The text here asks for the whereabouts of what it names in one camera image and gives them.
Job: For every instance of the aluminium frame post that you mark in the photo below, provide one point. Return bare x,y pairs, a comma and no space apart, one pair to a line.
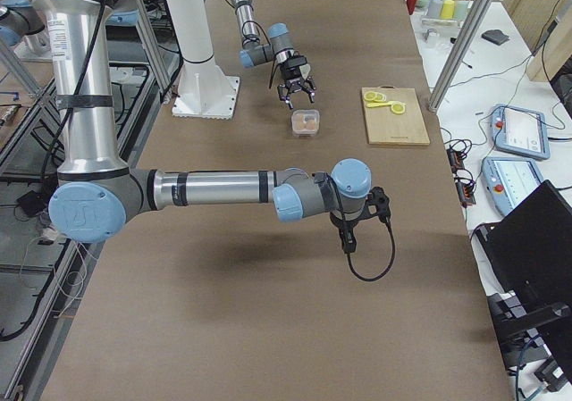
465,37

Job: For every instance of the lemon slice pair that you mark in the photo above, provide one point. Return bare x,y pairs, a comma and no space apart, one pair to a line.
370,96
380,97

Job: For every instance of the teach pendant far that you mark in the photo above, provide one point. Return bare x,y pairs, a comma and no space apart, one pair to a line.
520,131

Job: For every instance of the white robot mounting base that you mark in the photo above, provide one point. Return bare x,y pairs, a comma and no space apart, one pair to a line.
204,91

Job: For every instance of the clear plastic egg box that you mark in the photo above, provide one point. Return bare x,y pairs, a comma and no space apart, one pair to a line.
305,123

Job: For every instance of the yellow plastic knife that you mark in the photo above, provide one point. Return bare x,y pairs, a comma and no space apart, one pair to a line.
379,104

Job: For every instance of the lemon slice lower pair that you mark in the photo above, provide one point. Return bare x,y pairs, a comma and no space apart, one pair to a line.
370,96

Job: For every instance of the lemon slice upper pair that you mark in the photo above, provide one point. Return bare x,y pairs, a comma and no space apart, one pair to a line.
380,97

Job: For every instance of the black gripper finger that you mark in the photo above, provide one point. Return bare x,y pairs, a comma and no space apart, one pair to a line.
309,87
285,92

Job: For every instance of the wooden cutting board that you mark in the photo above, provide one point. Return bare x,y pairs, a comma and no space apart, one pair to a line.
385,128

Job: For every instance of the teach pendant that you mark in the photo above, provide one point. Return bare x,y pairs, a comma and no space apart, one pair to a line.
510,180
520,131

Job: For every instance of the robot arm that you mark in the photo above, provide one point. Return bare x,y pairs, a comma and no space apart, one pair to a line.
99,191
259,35

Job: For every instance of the lemon slice near knife tip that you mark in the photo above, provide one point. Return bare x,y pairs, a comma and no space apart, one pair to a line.
397,107

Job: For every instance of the cup rack with cups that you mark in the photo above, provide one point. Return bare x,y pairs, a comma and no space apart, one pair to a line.
445,13

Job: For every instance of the teach pendant near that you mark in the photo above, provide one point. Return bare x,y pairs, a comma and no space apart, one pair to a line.
510,180

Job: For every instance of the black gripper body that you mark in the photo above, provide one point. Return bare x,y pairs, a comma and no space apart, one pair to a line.
292,76
344,224

